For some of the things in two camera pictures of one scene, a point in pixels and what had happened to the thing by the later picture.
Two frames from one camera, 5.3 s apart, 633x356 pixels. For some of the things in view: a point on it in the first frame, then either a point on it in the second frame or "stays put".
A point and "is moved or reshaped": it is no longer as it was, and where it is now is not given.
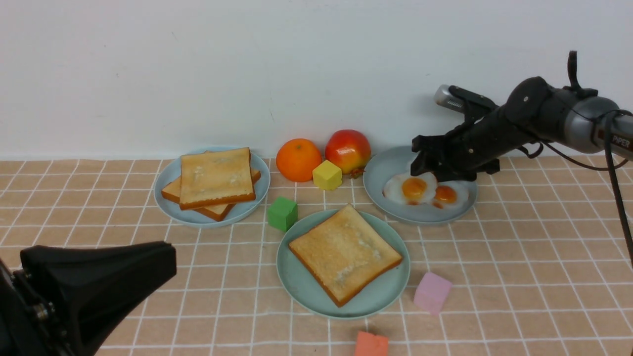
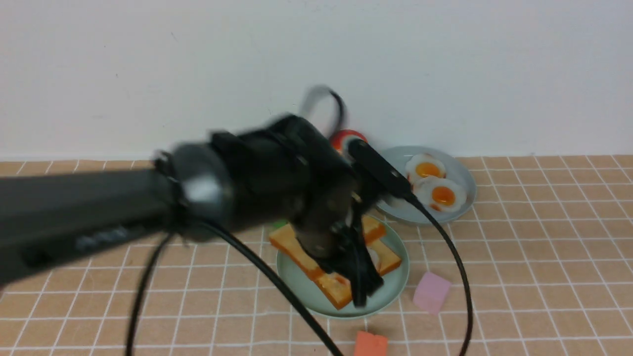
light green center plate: [303, 289] stays put
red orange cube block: [368, 344] stays put
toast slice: [216, 178] is moved or reshaped
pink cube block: [432, 292] stays put
